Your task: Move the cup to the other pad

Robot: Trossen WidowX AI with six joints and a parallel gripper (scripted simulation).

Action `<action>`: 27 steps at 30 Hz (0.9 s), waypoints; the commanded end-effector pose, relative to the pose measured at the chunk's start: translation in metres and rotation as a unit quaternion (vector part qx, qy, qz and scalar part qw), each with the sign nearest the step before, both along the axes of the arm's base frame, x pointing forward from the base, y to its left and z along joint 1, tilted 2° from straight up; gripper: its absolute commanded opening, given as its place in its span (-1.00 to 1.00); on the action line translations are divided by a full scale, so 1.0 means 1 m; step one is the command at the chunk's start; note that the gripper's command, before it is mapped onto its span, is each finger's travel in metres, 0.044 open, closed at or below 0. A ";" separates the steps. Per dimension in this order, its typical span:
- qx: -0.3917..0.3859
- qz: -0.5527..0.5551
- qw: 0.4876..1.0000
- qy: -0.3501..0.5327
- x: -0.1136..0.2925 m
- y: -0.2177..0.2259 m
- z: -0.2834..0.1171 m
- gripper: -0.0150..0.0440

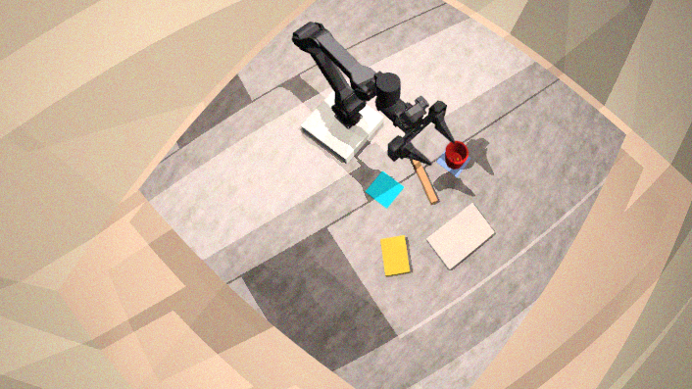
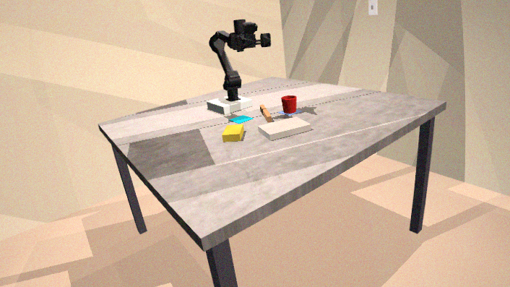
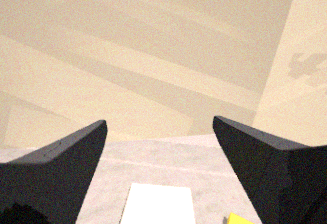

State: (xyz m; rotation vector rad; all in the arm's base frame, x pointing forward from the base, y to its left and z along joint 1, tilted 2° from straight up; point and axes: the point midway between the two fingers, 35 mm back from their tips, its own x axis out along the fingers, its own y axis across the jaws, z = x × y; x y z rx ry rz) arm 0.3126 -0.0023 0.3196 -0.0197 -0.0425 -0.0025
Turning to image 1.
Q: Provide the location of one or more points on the light wooden bar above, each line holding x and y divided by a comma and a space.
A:
424, 182

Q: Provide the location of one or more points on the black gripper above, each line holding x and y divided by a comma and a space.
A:
402, 146

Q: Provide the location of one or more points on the white sheet of paper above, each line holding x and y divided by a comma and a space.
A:
459, 236

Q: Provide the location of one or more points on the yellow rectangular block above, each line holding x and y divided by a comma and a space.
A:
394, 251

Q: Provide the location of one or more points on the red cup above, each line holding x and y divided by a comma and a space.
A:
453, 151

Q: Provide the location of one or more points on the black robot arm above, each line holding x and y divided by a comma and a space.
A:
330, 56

